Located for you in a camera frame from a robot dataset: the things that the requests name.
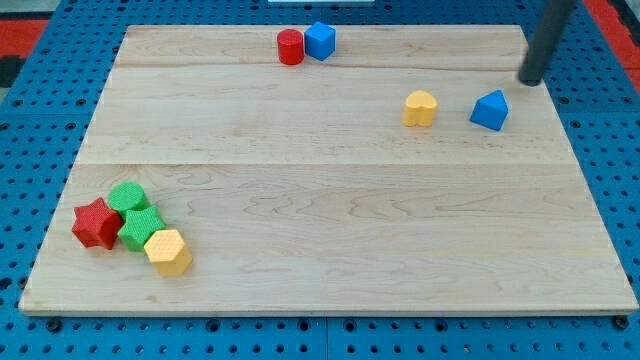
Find yellow heart block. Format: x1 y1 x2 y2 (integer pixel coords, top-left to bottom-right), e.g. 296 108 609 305
402 90 438 127

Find wooden board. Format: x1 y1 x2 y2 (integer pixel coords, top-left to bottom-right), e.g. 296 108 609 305
19 25 638 317

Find blue cube block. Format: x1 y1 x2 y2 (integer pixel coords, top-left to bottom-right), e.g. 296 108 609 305
304 22 336 61

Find red cylinder block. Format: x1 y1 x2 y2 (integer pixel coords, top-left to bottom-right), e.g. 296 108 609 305
276 29 305 65

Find yellow hexagon block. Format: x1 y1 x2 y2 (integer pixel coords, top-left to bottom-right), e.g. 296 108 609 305
144 229 193 277

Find green star block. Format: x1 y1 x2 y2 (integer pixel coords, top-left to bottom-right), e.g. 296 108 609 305
118 206 166 252

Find green cylinder block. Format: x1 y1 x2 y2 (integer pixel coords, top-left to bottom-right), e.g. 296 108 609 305
107 182 150 220

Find red star block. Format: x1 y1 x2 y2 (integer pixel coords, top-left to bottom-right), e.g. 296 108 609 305
72 197 124 250

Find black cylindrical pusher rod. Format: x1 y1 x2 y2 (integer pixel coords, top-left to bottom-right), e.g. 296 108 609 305
518 0 577 87

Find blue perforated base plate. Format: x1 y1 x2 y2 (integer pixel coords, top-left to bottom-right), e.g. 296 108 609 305
1 1 639 359

